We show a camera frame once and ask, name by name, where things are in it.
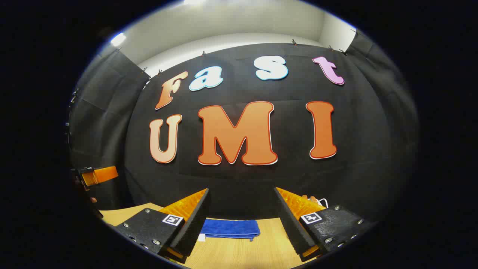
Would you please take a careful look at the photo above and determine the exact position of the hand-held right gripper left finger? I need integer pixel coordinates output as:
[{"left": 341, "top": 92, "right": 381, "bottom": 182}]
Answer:
[{"left": 112, "top": 188, "right": 210, "bottom": 265}]

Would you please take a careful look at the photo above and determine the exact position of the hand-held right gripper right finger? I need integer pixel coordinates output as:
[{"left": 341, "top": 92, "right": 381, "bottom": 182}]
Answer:
[{"left": 274, "top": 187, "right": 376, "bottom": 263}]

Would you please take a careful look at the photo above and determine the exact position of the blue folded towel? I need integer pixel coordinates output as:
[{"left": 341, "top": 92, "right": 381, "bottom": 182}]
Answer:
[{"left": 200, "top": 219, "right": 261, "bottom": 241}]

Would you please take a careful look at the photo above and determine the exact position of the black backdrop cloth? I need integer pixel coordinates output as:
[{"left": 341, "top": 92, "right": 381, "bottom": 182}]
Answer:
[{"left": 69, "top": 30, "right": 420, "bottom": 225}]

